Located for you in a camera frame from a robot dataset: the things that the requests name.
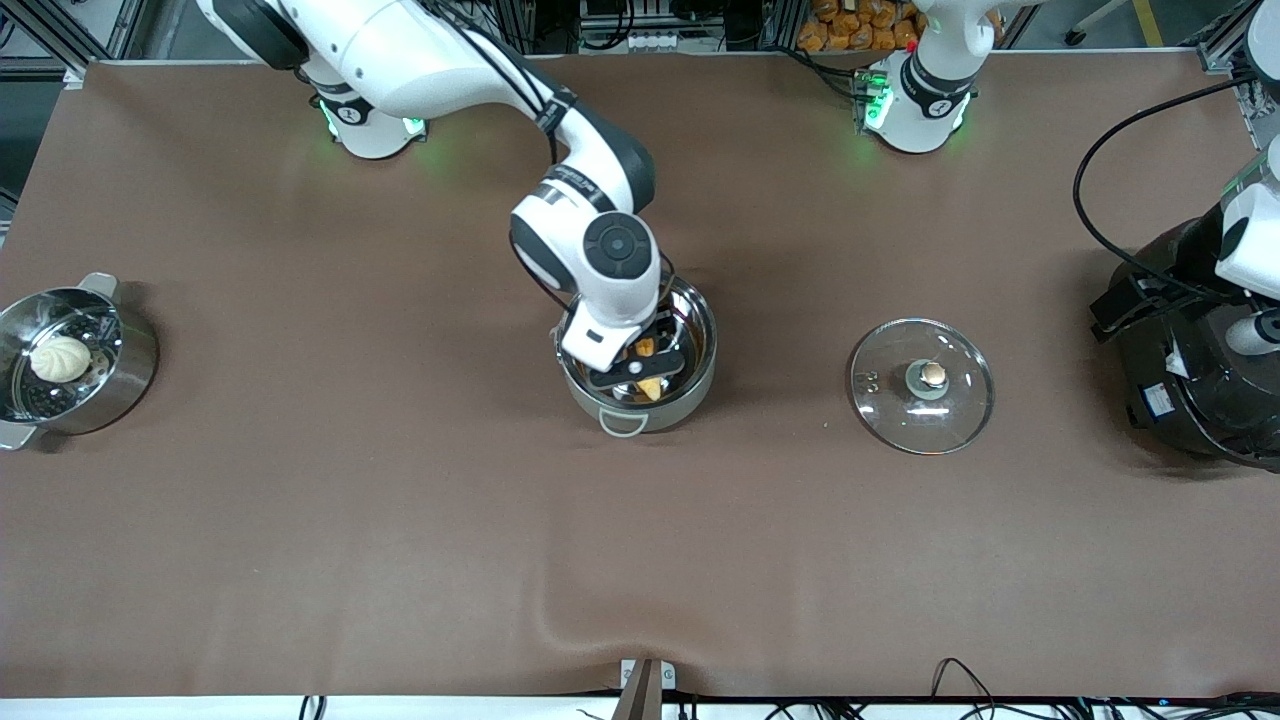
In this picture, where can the white power strip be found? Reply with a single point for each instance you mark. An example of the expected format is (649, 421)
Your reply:
(640, 41)

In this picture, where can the steel pot in centre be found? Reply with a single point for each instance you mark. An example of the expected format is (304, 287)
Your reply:
(685, 408)

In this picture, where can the metal table edge clamp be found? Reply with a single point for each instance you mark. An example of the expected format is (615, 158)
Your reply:
(645, 685)

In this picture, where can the white toy steamed bun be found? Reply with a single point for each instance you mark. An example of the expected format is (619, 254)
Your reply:
(60, 360)

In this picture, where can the stainless steel steamer pot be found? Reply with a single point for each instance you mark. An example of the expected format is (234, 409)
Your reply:
(125, 380)

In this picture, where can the brown table cloth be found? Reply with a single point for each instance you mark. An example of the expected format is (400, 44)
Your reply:
(400, 520)

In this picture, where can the bin of orange toy breads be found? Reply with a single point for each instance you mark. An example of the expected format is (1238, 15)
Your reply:
(850, 25)

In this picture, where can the yellow toy corn cob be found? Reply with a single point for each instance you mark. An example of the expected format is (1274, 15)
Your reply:
(652, 388)

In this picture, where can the aluminium frame profile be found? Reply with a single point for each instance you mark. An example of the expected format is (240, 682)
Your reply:
(1225, 35)
(70, 30)

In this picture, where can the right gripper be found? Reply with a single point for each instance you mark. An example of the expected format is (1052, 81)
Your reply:
(663, 341)

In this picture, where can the perforated steel steamer tray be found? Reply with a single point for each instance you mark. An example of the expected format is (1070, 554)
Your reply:
(25, 395)

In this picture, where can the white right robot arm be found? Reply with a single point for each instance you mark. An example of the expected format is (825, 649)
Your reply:
(400, 50)

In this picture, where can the glass pot lid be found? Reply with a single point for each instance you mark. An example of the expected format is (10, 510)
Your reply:
(900, 420)

